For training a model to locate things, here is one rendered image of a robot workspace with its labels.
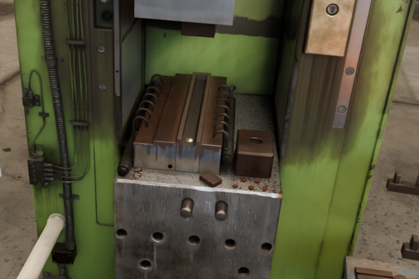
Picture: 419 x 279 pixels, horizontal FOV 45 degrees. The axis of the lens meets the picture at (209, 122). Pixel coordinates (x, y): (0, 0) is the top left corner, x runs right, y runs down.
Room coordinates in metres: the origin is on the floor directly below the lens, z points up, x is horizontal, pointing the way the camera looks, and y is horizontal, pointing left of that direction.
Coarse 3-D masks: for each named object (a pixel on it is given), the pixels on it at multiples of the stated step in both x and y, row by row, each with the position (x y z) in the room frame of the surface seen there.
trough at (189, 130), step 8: (200, 80) 1.39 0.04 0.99; (200, 88) 1.33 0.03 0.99; (192, 96) 1.27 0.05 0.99; (200, 96) 1.28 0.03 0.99; (192, 104) 1.22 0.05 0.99; (200, 104) 1.23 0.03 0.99; (192, 112) 1.17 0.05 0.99; (200, 112) 1.18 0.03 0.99; (192, 120) 1.13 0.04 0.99; (184, 128) 1.07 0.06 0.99; (192, 128) 1.08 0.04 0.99; (184, 136) 1.04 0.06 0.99; (192, 136) 1.04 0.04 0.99; (184, 144) 1.00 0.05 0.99; (192, 144) 1.01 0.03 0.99
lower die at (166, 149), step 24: (168, 96) 1.25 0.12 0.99; (216, 96) 1.27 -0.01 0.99; (144, 120) 1.12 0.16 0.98; (168, 120) 1.11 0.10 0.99; (216, 120) 1.13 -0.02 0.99; (144, 144) 1.01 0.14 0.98; (168, 144) 1.00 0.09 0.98; (216, 144) 1.00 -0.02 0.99; (168, 168) 1.00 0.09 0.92; (192, 168) 1.00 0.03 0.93; (216, 168) 1.00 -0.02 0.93
